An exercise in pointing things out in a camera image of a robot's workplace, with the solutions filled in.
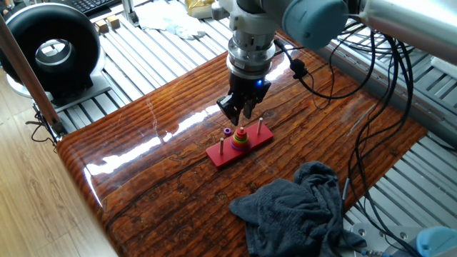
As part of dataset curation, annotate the dark grey cloth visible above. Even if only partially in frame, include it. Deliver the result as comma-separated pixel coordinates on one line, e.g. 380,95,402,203
228,161,367,257

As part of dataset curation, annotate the silver aluminium post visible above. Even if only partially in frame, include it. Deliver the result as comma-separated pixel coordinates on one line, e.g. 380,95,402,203
120,0,140,28

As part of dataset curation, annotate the white power strip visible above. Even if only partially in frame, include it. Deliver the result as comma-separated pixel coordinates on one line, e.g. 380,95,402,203
431,56,457,80

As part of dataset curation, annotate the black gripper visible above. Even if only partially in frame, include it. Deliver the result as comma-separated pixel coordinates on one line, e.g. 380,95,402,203
216,73,272,126

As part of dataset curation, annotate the blue cable with metal plug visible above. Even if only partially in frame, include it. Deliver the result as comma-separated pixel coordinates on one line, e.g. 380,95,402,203
360,248,393,257

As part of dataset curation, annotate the small wooden cube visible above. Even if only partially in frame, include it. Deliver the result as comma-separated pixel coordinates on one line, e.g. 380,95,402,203
94,19,109,35
106,14,121,30

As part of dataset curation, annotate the black keyboard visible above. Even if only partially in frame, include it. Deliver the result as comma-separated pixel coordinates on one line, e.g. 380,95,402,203
49,0,122,17

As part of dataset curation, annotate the brown pole with clamp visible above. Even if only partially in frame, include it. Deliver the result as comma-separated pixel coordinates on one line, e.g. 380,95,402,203
0,14,67,138

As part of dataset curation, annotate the gold yellow box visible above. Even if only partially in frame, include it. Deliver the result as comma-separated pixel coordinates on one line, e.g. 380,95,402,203
184,0,215,20

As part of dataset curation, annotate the black cable with ferrite lump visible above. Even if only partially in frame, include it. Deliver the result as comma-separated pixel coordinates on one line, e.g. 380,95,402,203
273,30,378,101

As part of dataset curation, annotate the black cable bundle grey sleeve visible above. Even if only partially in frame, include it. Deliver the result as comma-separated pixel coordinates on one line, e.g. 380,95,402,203
338,30,424,257

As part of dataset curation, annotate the wood-grain table mat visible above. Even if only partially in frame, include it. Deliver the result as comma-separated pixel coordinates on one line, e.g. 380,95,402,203
56,30,428,257

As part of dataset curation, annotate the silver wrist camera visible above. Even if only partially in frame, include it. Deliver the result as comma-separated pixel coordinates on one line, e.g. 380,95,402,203
211,1,230,21

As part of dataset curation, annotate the black ring-shaped fan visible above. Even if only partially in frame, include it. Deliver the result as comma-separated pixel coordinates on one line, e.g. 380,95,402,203
0,2,113,114

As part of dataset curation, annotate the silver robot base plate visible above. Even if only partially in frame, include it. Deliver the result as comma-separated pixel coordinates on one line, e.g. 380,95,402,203
348,221,421,257

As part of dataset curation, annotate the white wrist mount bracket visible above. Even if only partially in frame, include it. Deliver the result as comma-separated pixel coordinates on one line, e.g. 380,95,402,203
228,9,283,35

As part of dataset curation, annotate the thin black floor cable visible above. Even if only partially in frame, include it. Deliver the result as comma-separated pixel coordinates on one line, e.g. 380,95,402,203
25,110,58,153

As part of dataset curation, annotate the grey aluminium table beam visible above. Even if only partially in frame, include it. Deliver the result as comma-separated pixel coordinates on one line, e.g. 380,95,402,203
313,46,457,147

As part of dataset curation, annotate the red Hanoi base with pegs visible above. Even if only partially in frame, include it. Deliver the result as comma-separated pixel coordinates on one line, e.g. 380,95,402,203
205,117,275,170

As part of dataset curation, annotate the white crumpled cloth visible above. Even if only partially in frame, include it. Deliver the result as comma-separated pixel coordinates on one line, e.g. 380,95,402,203
135,0,208,40

